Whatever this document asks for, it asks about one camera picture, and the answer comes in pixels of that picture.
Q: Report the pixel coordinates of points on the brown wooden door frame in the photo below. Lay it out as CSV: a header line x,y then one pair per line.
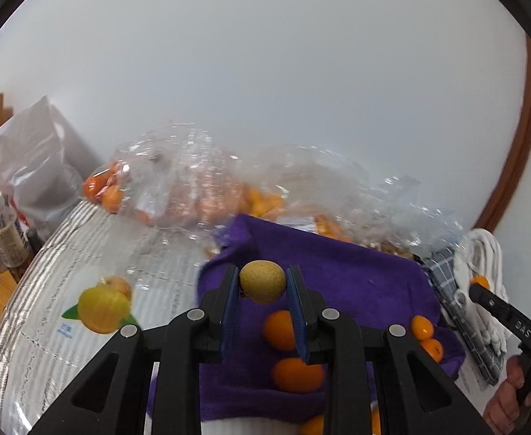
x,y
519,145

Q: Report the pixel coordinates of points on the small clear plastic bag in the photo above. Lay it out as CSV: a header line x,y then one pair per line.
x,y
111,176

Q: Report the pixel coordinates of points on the white striped towel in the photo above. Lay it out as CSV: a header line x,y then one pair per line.
x,y
487,253

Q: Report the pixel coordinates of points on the grey plastic bag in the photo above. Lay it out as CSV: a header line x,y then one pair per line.
x,y
39,167

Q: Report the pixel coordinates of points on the clear plastic bottle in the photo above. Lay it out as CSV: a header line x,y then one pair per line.
x,y
5,235

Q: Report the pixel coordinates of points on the small orange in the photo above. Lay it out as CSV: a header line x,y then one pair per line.
x,y
433,349
279,328
422,326
313,426
298,374
481,282

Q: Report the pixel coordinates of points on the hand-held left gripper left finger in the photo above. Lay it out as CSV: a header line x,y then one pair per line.
x,y
230,317

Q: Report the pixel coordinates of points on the purple towel covered tray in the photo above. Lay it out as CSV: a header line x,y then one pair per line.
x,y
360,281

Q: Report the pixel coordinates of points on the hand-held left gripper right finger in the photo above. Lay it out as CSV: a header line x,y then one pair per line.
x,y
298,321

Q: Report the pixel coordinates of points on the grey checked folded cloth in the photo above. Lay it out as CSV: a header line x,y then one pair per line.
x,y
451,290

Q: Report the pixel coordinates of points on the person's right hand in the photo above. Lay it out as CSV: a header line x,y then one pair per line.
x,y
503,410

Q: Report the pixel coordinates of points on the tan longan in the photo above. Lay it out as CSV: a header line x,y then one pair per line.
x,y
262,282

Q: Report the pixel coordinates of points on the bunch of bagged longans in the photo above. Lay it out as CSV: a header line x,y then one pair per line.
x,y
392,249

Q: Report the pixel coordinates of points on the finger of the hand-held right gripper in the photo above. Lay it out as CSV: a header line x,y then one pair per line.
x,y
487,299

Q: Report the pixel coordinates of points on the large clear plastic bag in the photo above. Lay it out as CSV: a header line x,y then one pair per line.
x,y
360,190
193,167

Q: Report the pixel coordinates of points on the heap of bagged oranges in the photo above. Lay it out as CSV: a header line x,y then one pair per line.
x,y
220,204
104,190

